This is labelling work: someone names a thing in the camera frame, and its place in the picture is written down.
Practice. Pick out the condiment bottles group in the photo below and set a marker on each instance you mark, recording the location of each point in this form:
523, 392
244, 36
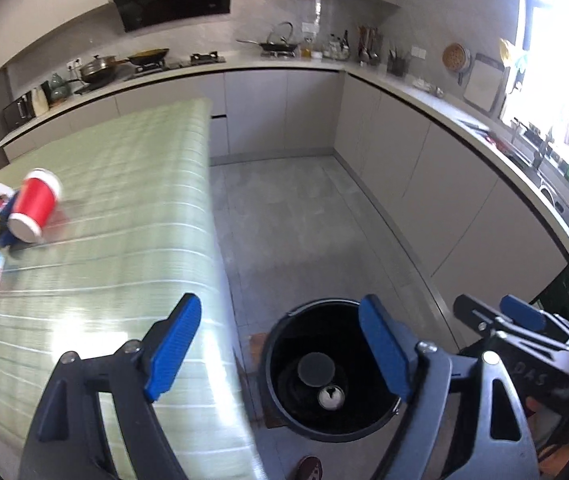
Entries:
366, 50

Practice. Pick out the blue cloth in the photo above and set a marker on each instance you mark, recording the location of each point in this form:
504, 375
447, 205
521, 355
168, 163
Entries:
7, 238

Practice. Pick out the white jug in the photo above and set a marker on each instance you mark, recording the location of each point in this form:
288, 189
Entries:
39, 101

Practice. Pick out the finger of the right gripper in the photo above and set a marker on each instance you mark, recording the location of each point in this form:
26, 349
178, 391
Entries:
525, 320
489, 324

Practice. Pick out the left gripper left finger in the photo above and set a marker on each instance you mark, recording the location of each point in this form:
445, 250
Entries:
67, 437

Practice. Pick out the pot with glass lid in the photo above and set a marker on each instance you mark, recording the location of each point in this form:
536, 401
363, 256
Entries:
100, 68

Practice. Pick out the wok on right counter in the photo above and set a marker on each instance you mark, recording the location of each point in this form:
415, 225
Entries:
278, 42

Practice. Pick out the lower kitchen cabinets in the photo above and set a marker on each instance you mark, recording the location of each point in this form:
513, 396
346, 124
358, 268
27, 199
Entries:
468, 215

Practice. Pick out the black trash bin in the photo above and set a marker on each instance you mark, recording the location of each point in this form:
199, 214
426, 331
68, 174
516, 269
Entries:
319, 377

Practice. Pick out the round woven trivet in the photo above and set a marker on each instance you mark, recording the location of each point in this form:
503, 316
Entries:
456, 58

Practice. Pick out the black microwave oven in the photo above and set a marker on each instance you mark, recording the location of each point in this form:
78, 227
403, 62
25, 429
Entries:
18, 112

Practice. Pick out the gas stove top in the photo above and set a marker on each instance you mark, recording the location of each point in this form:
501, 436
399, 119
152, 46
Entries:
195, 59

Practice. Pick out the red paper cup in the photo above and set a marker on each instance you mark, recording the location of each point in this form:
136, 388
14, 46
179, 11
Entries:
40, 193

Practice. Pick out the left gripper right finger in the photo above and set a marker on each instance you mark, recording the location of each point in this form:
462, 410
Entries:
494, 436

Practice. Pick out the frying pan on stove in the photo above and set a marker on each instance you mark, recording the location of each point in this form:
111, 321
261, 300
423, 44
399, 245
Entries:
148, 57

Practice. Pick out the white cutting board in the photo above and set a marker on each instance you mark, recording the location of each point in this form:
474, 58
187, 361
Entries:
484, 82

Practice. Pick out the black utensil holder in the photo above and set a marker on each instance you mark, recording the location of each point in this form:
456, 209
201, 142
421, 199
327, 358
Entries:
398, 63

